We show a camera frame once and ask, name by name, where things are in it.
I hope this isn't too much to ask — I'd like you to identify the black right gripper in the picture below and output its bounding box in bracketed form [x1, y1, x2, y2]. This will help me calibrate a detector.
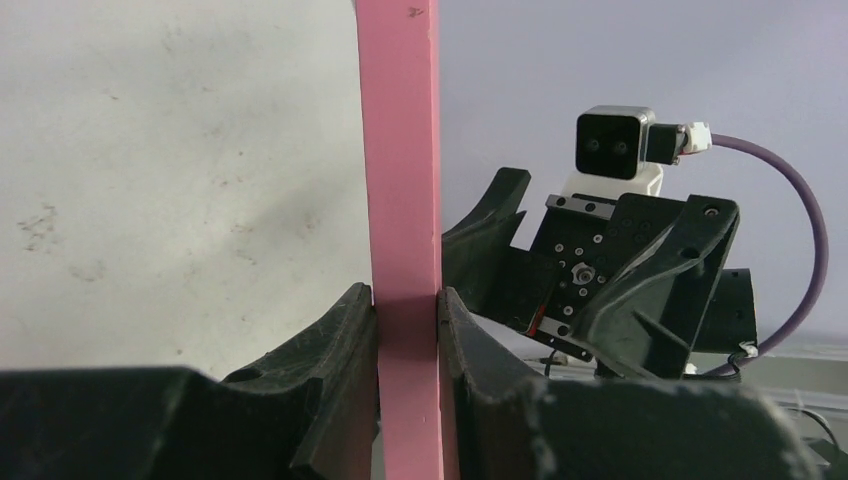
[442, 167, 758, 379]

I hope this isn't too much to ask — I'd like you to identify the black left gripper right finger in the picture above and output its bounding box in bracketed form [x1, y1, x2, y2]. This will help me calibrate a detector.
[437, 289, 822, 479]

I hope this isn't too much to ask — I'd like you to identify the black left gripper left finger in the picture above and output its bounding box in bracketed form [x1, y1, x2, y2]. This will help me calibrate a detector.
[1, 283, 377, 479]

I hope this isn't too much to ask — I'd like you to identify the pink wooden photo frame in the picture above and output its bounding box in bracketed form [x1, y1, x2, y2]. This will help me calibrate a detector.
[355, 1, 445, 479]

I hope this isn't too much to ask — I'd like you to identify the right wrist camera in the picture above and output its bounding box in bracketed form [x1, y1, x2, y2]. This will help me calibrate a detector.
[562, 105, 713, 200]

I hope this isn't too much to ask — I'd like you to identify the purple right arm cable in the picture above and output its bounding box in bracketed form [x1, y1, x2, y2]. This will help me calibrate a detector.
[702, 133, 830, 379]

